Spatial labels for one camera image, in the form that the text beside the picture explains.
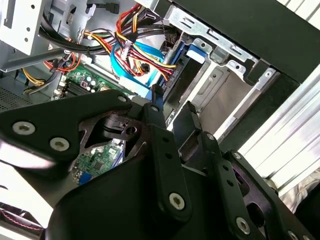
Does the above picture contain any long blue data wire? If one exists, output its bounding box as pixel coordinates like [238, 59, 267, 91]
[109, 41, 166, 89]

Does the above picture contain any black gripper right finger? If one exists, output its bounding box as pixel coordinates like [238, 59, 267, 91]
[172, 101, 316, 240]

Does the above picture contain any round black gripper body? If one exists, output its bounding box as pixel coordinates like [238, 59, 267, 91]
[46, 155, 233, 240]

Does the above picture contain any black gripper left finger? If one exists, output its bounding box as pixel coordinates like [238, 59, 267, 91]
[0, 84, 193, 223]

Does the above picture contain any hard disk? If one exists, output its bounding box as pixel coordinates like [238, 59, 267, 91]
[147, 41, 208, 118]

